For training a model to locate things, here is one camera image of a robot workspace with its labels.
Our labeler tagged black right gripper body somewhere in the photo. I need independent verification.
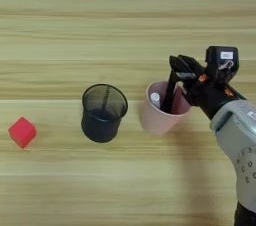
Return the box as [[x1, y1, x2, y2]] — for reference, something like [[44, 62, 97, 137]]
[[181, 69, 248, 121]]

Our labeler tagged pink plastic cup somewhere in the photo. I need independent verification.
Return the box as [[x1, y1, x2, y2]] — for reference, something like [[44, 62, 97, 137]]
[[140, 80, 193, 136]]

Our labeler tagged red foam cube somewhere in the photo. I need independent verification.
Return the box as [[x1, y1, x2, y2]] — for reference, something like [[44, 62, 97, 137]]
[[8, 116, 38, 149]]

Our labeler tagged white tube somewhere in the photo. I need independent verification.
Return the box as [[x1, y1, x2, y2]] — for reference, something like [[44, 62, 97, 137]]
[[149, 92, 162, 109]]

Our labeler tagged black mesh pen cup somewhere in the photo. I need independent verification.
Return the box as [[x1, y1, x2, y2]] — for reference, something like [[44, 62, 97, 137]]
[[80, 83, 129, 144]]

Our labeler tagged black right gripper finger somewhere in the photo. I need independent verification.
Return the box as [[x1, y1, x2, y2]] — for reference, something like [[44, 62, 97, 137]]
[[178, 54, 206, 76], [168, 55, 198, 82]]

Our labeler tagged black box with white label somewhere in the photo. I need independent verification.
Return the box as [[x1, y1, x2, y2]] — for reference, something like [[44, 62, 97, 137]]
[[204, 45, 240, 84]]

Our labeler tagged black marker pen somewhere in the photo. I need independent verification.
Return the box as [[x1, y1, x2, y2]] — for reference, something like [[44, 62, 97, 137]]
[[160, 69, 178, 114]]

